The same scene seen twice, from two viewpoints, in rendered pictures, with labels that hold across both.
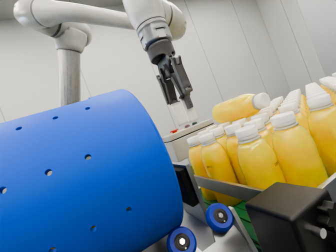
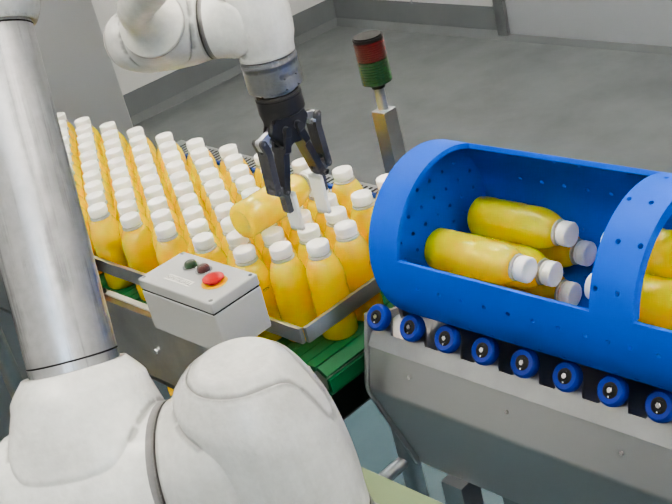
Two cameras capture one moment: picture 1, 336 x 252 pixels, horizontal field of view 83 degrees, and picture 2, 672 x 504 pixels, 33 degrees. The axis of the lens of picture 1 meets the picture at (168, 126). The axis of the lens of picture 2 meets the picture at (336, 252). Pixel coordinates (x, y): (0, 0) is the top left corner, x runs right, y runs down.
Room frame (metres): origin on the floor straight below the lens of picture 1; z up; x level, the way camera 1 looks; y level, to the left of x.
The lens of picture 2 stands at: (0.98, 1.60, 1.90)
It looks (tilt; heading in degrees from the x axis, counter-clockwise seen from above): 26 degrees down; 254
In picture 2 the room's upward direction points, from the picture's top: 15 degrees counter-clockwise
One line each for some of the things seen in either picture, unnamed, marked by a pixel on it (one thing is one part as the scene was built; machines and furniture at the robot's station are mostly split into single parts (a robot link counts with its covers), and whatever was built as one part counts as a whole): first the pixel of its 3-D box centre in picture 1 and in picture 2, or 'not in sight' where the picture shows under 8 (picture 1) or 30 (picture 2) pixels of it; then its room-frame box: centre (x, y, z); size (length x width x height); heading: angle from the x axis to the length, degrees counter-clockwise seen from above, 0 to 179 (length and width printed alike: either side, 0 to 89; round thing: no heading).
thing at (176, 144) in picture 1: (190, 139); (204, 301); (0.75, -0.06, 1.05); 0.20 x 0.10 x 0.10; 112
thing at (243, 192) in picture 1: (217, 185); (386, 277); (0.44, -0.06, 0.96); 0.40 x 0.01 x 0.03; 22
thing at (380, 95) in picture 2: not in sight; (375, 72); (0.22, -0.47, 1.18); 0.06 x 0.06 x 0.16
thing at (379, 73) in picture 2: not in sight; (374, 70); (0.22, -0.47, 1.18); 0.06 x 0.06 x 0.05
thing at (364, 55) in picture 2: not in sight; (370, 49); (0.22, -0.47, 1.23); 0.06 x 0.06 x 0.04
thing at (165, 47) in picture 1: (164, 61); (283, 116); (0.54, -0.06, 1.31); 0.08 x 0.07 x 0.09; 22
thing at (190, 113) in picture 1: (189, 109); (319, 193); (0.51, -0.07, 1.16); 0.03 x 0.01 x 0.07; 112
